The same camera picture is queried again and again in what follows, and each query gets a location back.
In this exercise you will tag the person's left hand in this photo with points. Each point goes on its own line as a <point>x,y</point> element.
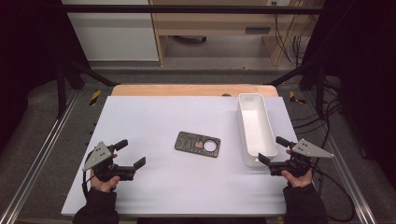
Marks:
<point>104,185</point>

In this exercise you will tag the white table sheet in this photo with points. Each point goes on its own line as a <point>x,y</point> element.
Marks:
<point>149,124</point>

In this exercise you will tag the wooden desk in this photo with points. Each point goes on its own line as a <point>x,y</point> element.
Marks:
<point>218,23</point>

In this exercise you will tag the yellow black tape marker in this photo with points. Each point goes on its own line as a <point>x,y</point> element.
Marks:
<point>294,97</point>
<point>95,97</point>

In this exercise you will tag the white plastic bin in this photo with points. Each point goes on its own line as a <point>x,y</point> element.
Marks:
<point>257,130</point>

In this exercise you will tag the white cabinet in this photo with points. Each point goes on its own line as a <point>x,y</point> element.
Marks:
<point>113,34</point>

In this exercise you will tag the person's right hand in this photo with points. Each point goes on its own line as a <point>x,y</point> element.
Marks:
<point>298,181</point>

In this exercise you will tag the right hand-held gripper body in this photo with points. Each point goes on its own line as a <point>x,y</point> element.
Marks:
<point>308,150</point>

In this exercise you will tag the black curtain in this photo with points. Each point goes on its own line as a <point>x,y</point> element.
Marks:
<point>367,62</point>
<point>25,46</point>

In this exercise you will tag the black metal stand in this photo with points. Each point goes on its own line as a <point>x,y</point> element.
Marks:
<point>61,93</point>
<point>320,93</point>

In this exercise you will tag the aluminium floor rail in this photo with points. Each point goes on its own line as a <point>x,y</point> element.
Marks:
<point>42,154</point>
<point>353,189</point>

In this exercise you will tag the black horizontal metal bar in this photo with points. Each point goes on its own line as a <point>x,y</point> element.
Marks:
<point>186,9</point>

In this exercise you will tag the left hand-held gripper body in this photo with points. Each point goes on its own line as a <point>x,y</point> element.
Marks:
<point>99,155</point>

